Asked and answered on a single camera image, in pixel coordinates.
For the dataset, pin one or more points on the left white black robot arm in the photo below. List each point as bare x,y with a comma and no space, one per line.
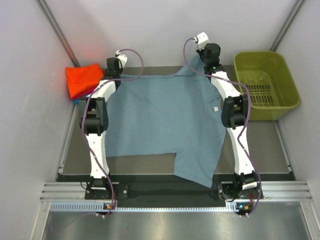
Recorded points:
94,122

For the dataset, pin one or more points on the grey blue t shirt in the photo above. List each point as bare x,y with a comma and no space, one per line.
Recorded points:
178,113

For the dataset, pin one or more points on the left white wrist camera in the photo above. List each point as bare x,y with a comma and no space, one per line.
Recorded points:
122,58

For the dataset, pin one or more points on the aluminium frame rail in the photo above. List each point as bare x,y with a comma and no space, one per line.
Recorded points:
277,191

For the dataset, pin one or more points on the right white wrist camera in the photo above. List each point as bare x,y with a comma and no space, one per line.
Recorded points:
201,40

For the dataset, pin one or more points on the magenta folded t shirt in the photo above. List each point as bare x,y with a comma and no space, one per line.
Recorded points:
86,83

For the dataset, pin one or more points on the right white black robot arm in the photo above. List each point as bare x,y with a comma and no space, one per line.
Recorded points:
235,117

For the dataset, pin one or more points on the olive green plastic basket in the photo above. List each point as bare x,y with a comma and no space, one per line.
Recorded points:
272,88

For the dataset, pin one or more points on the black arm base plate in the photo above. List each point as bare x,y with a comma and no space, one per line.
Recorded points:
221,191

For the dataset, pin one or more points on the perforated cable duct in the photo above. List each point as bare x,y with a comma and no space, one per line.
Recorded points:
103,207

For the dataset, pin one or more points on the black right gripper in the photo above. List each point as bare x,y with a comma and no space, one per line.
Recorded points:
200,52

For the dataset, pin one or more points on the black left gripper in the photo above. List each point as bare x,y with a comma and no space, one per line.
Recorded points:
119,70

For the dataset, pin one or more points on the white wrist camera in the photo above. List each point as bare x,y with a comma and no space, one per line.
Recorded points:
201,40
122,58

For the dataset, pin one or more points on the orange folded t shirt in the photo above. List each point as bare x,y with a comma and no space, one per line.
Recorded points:
73,72

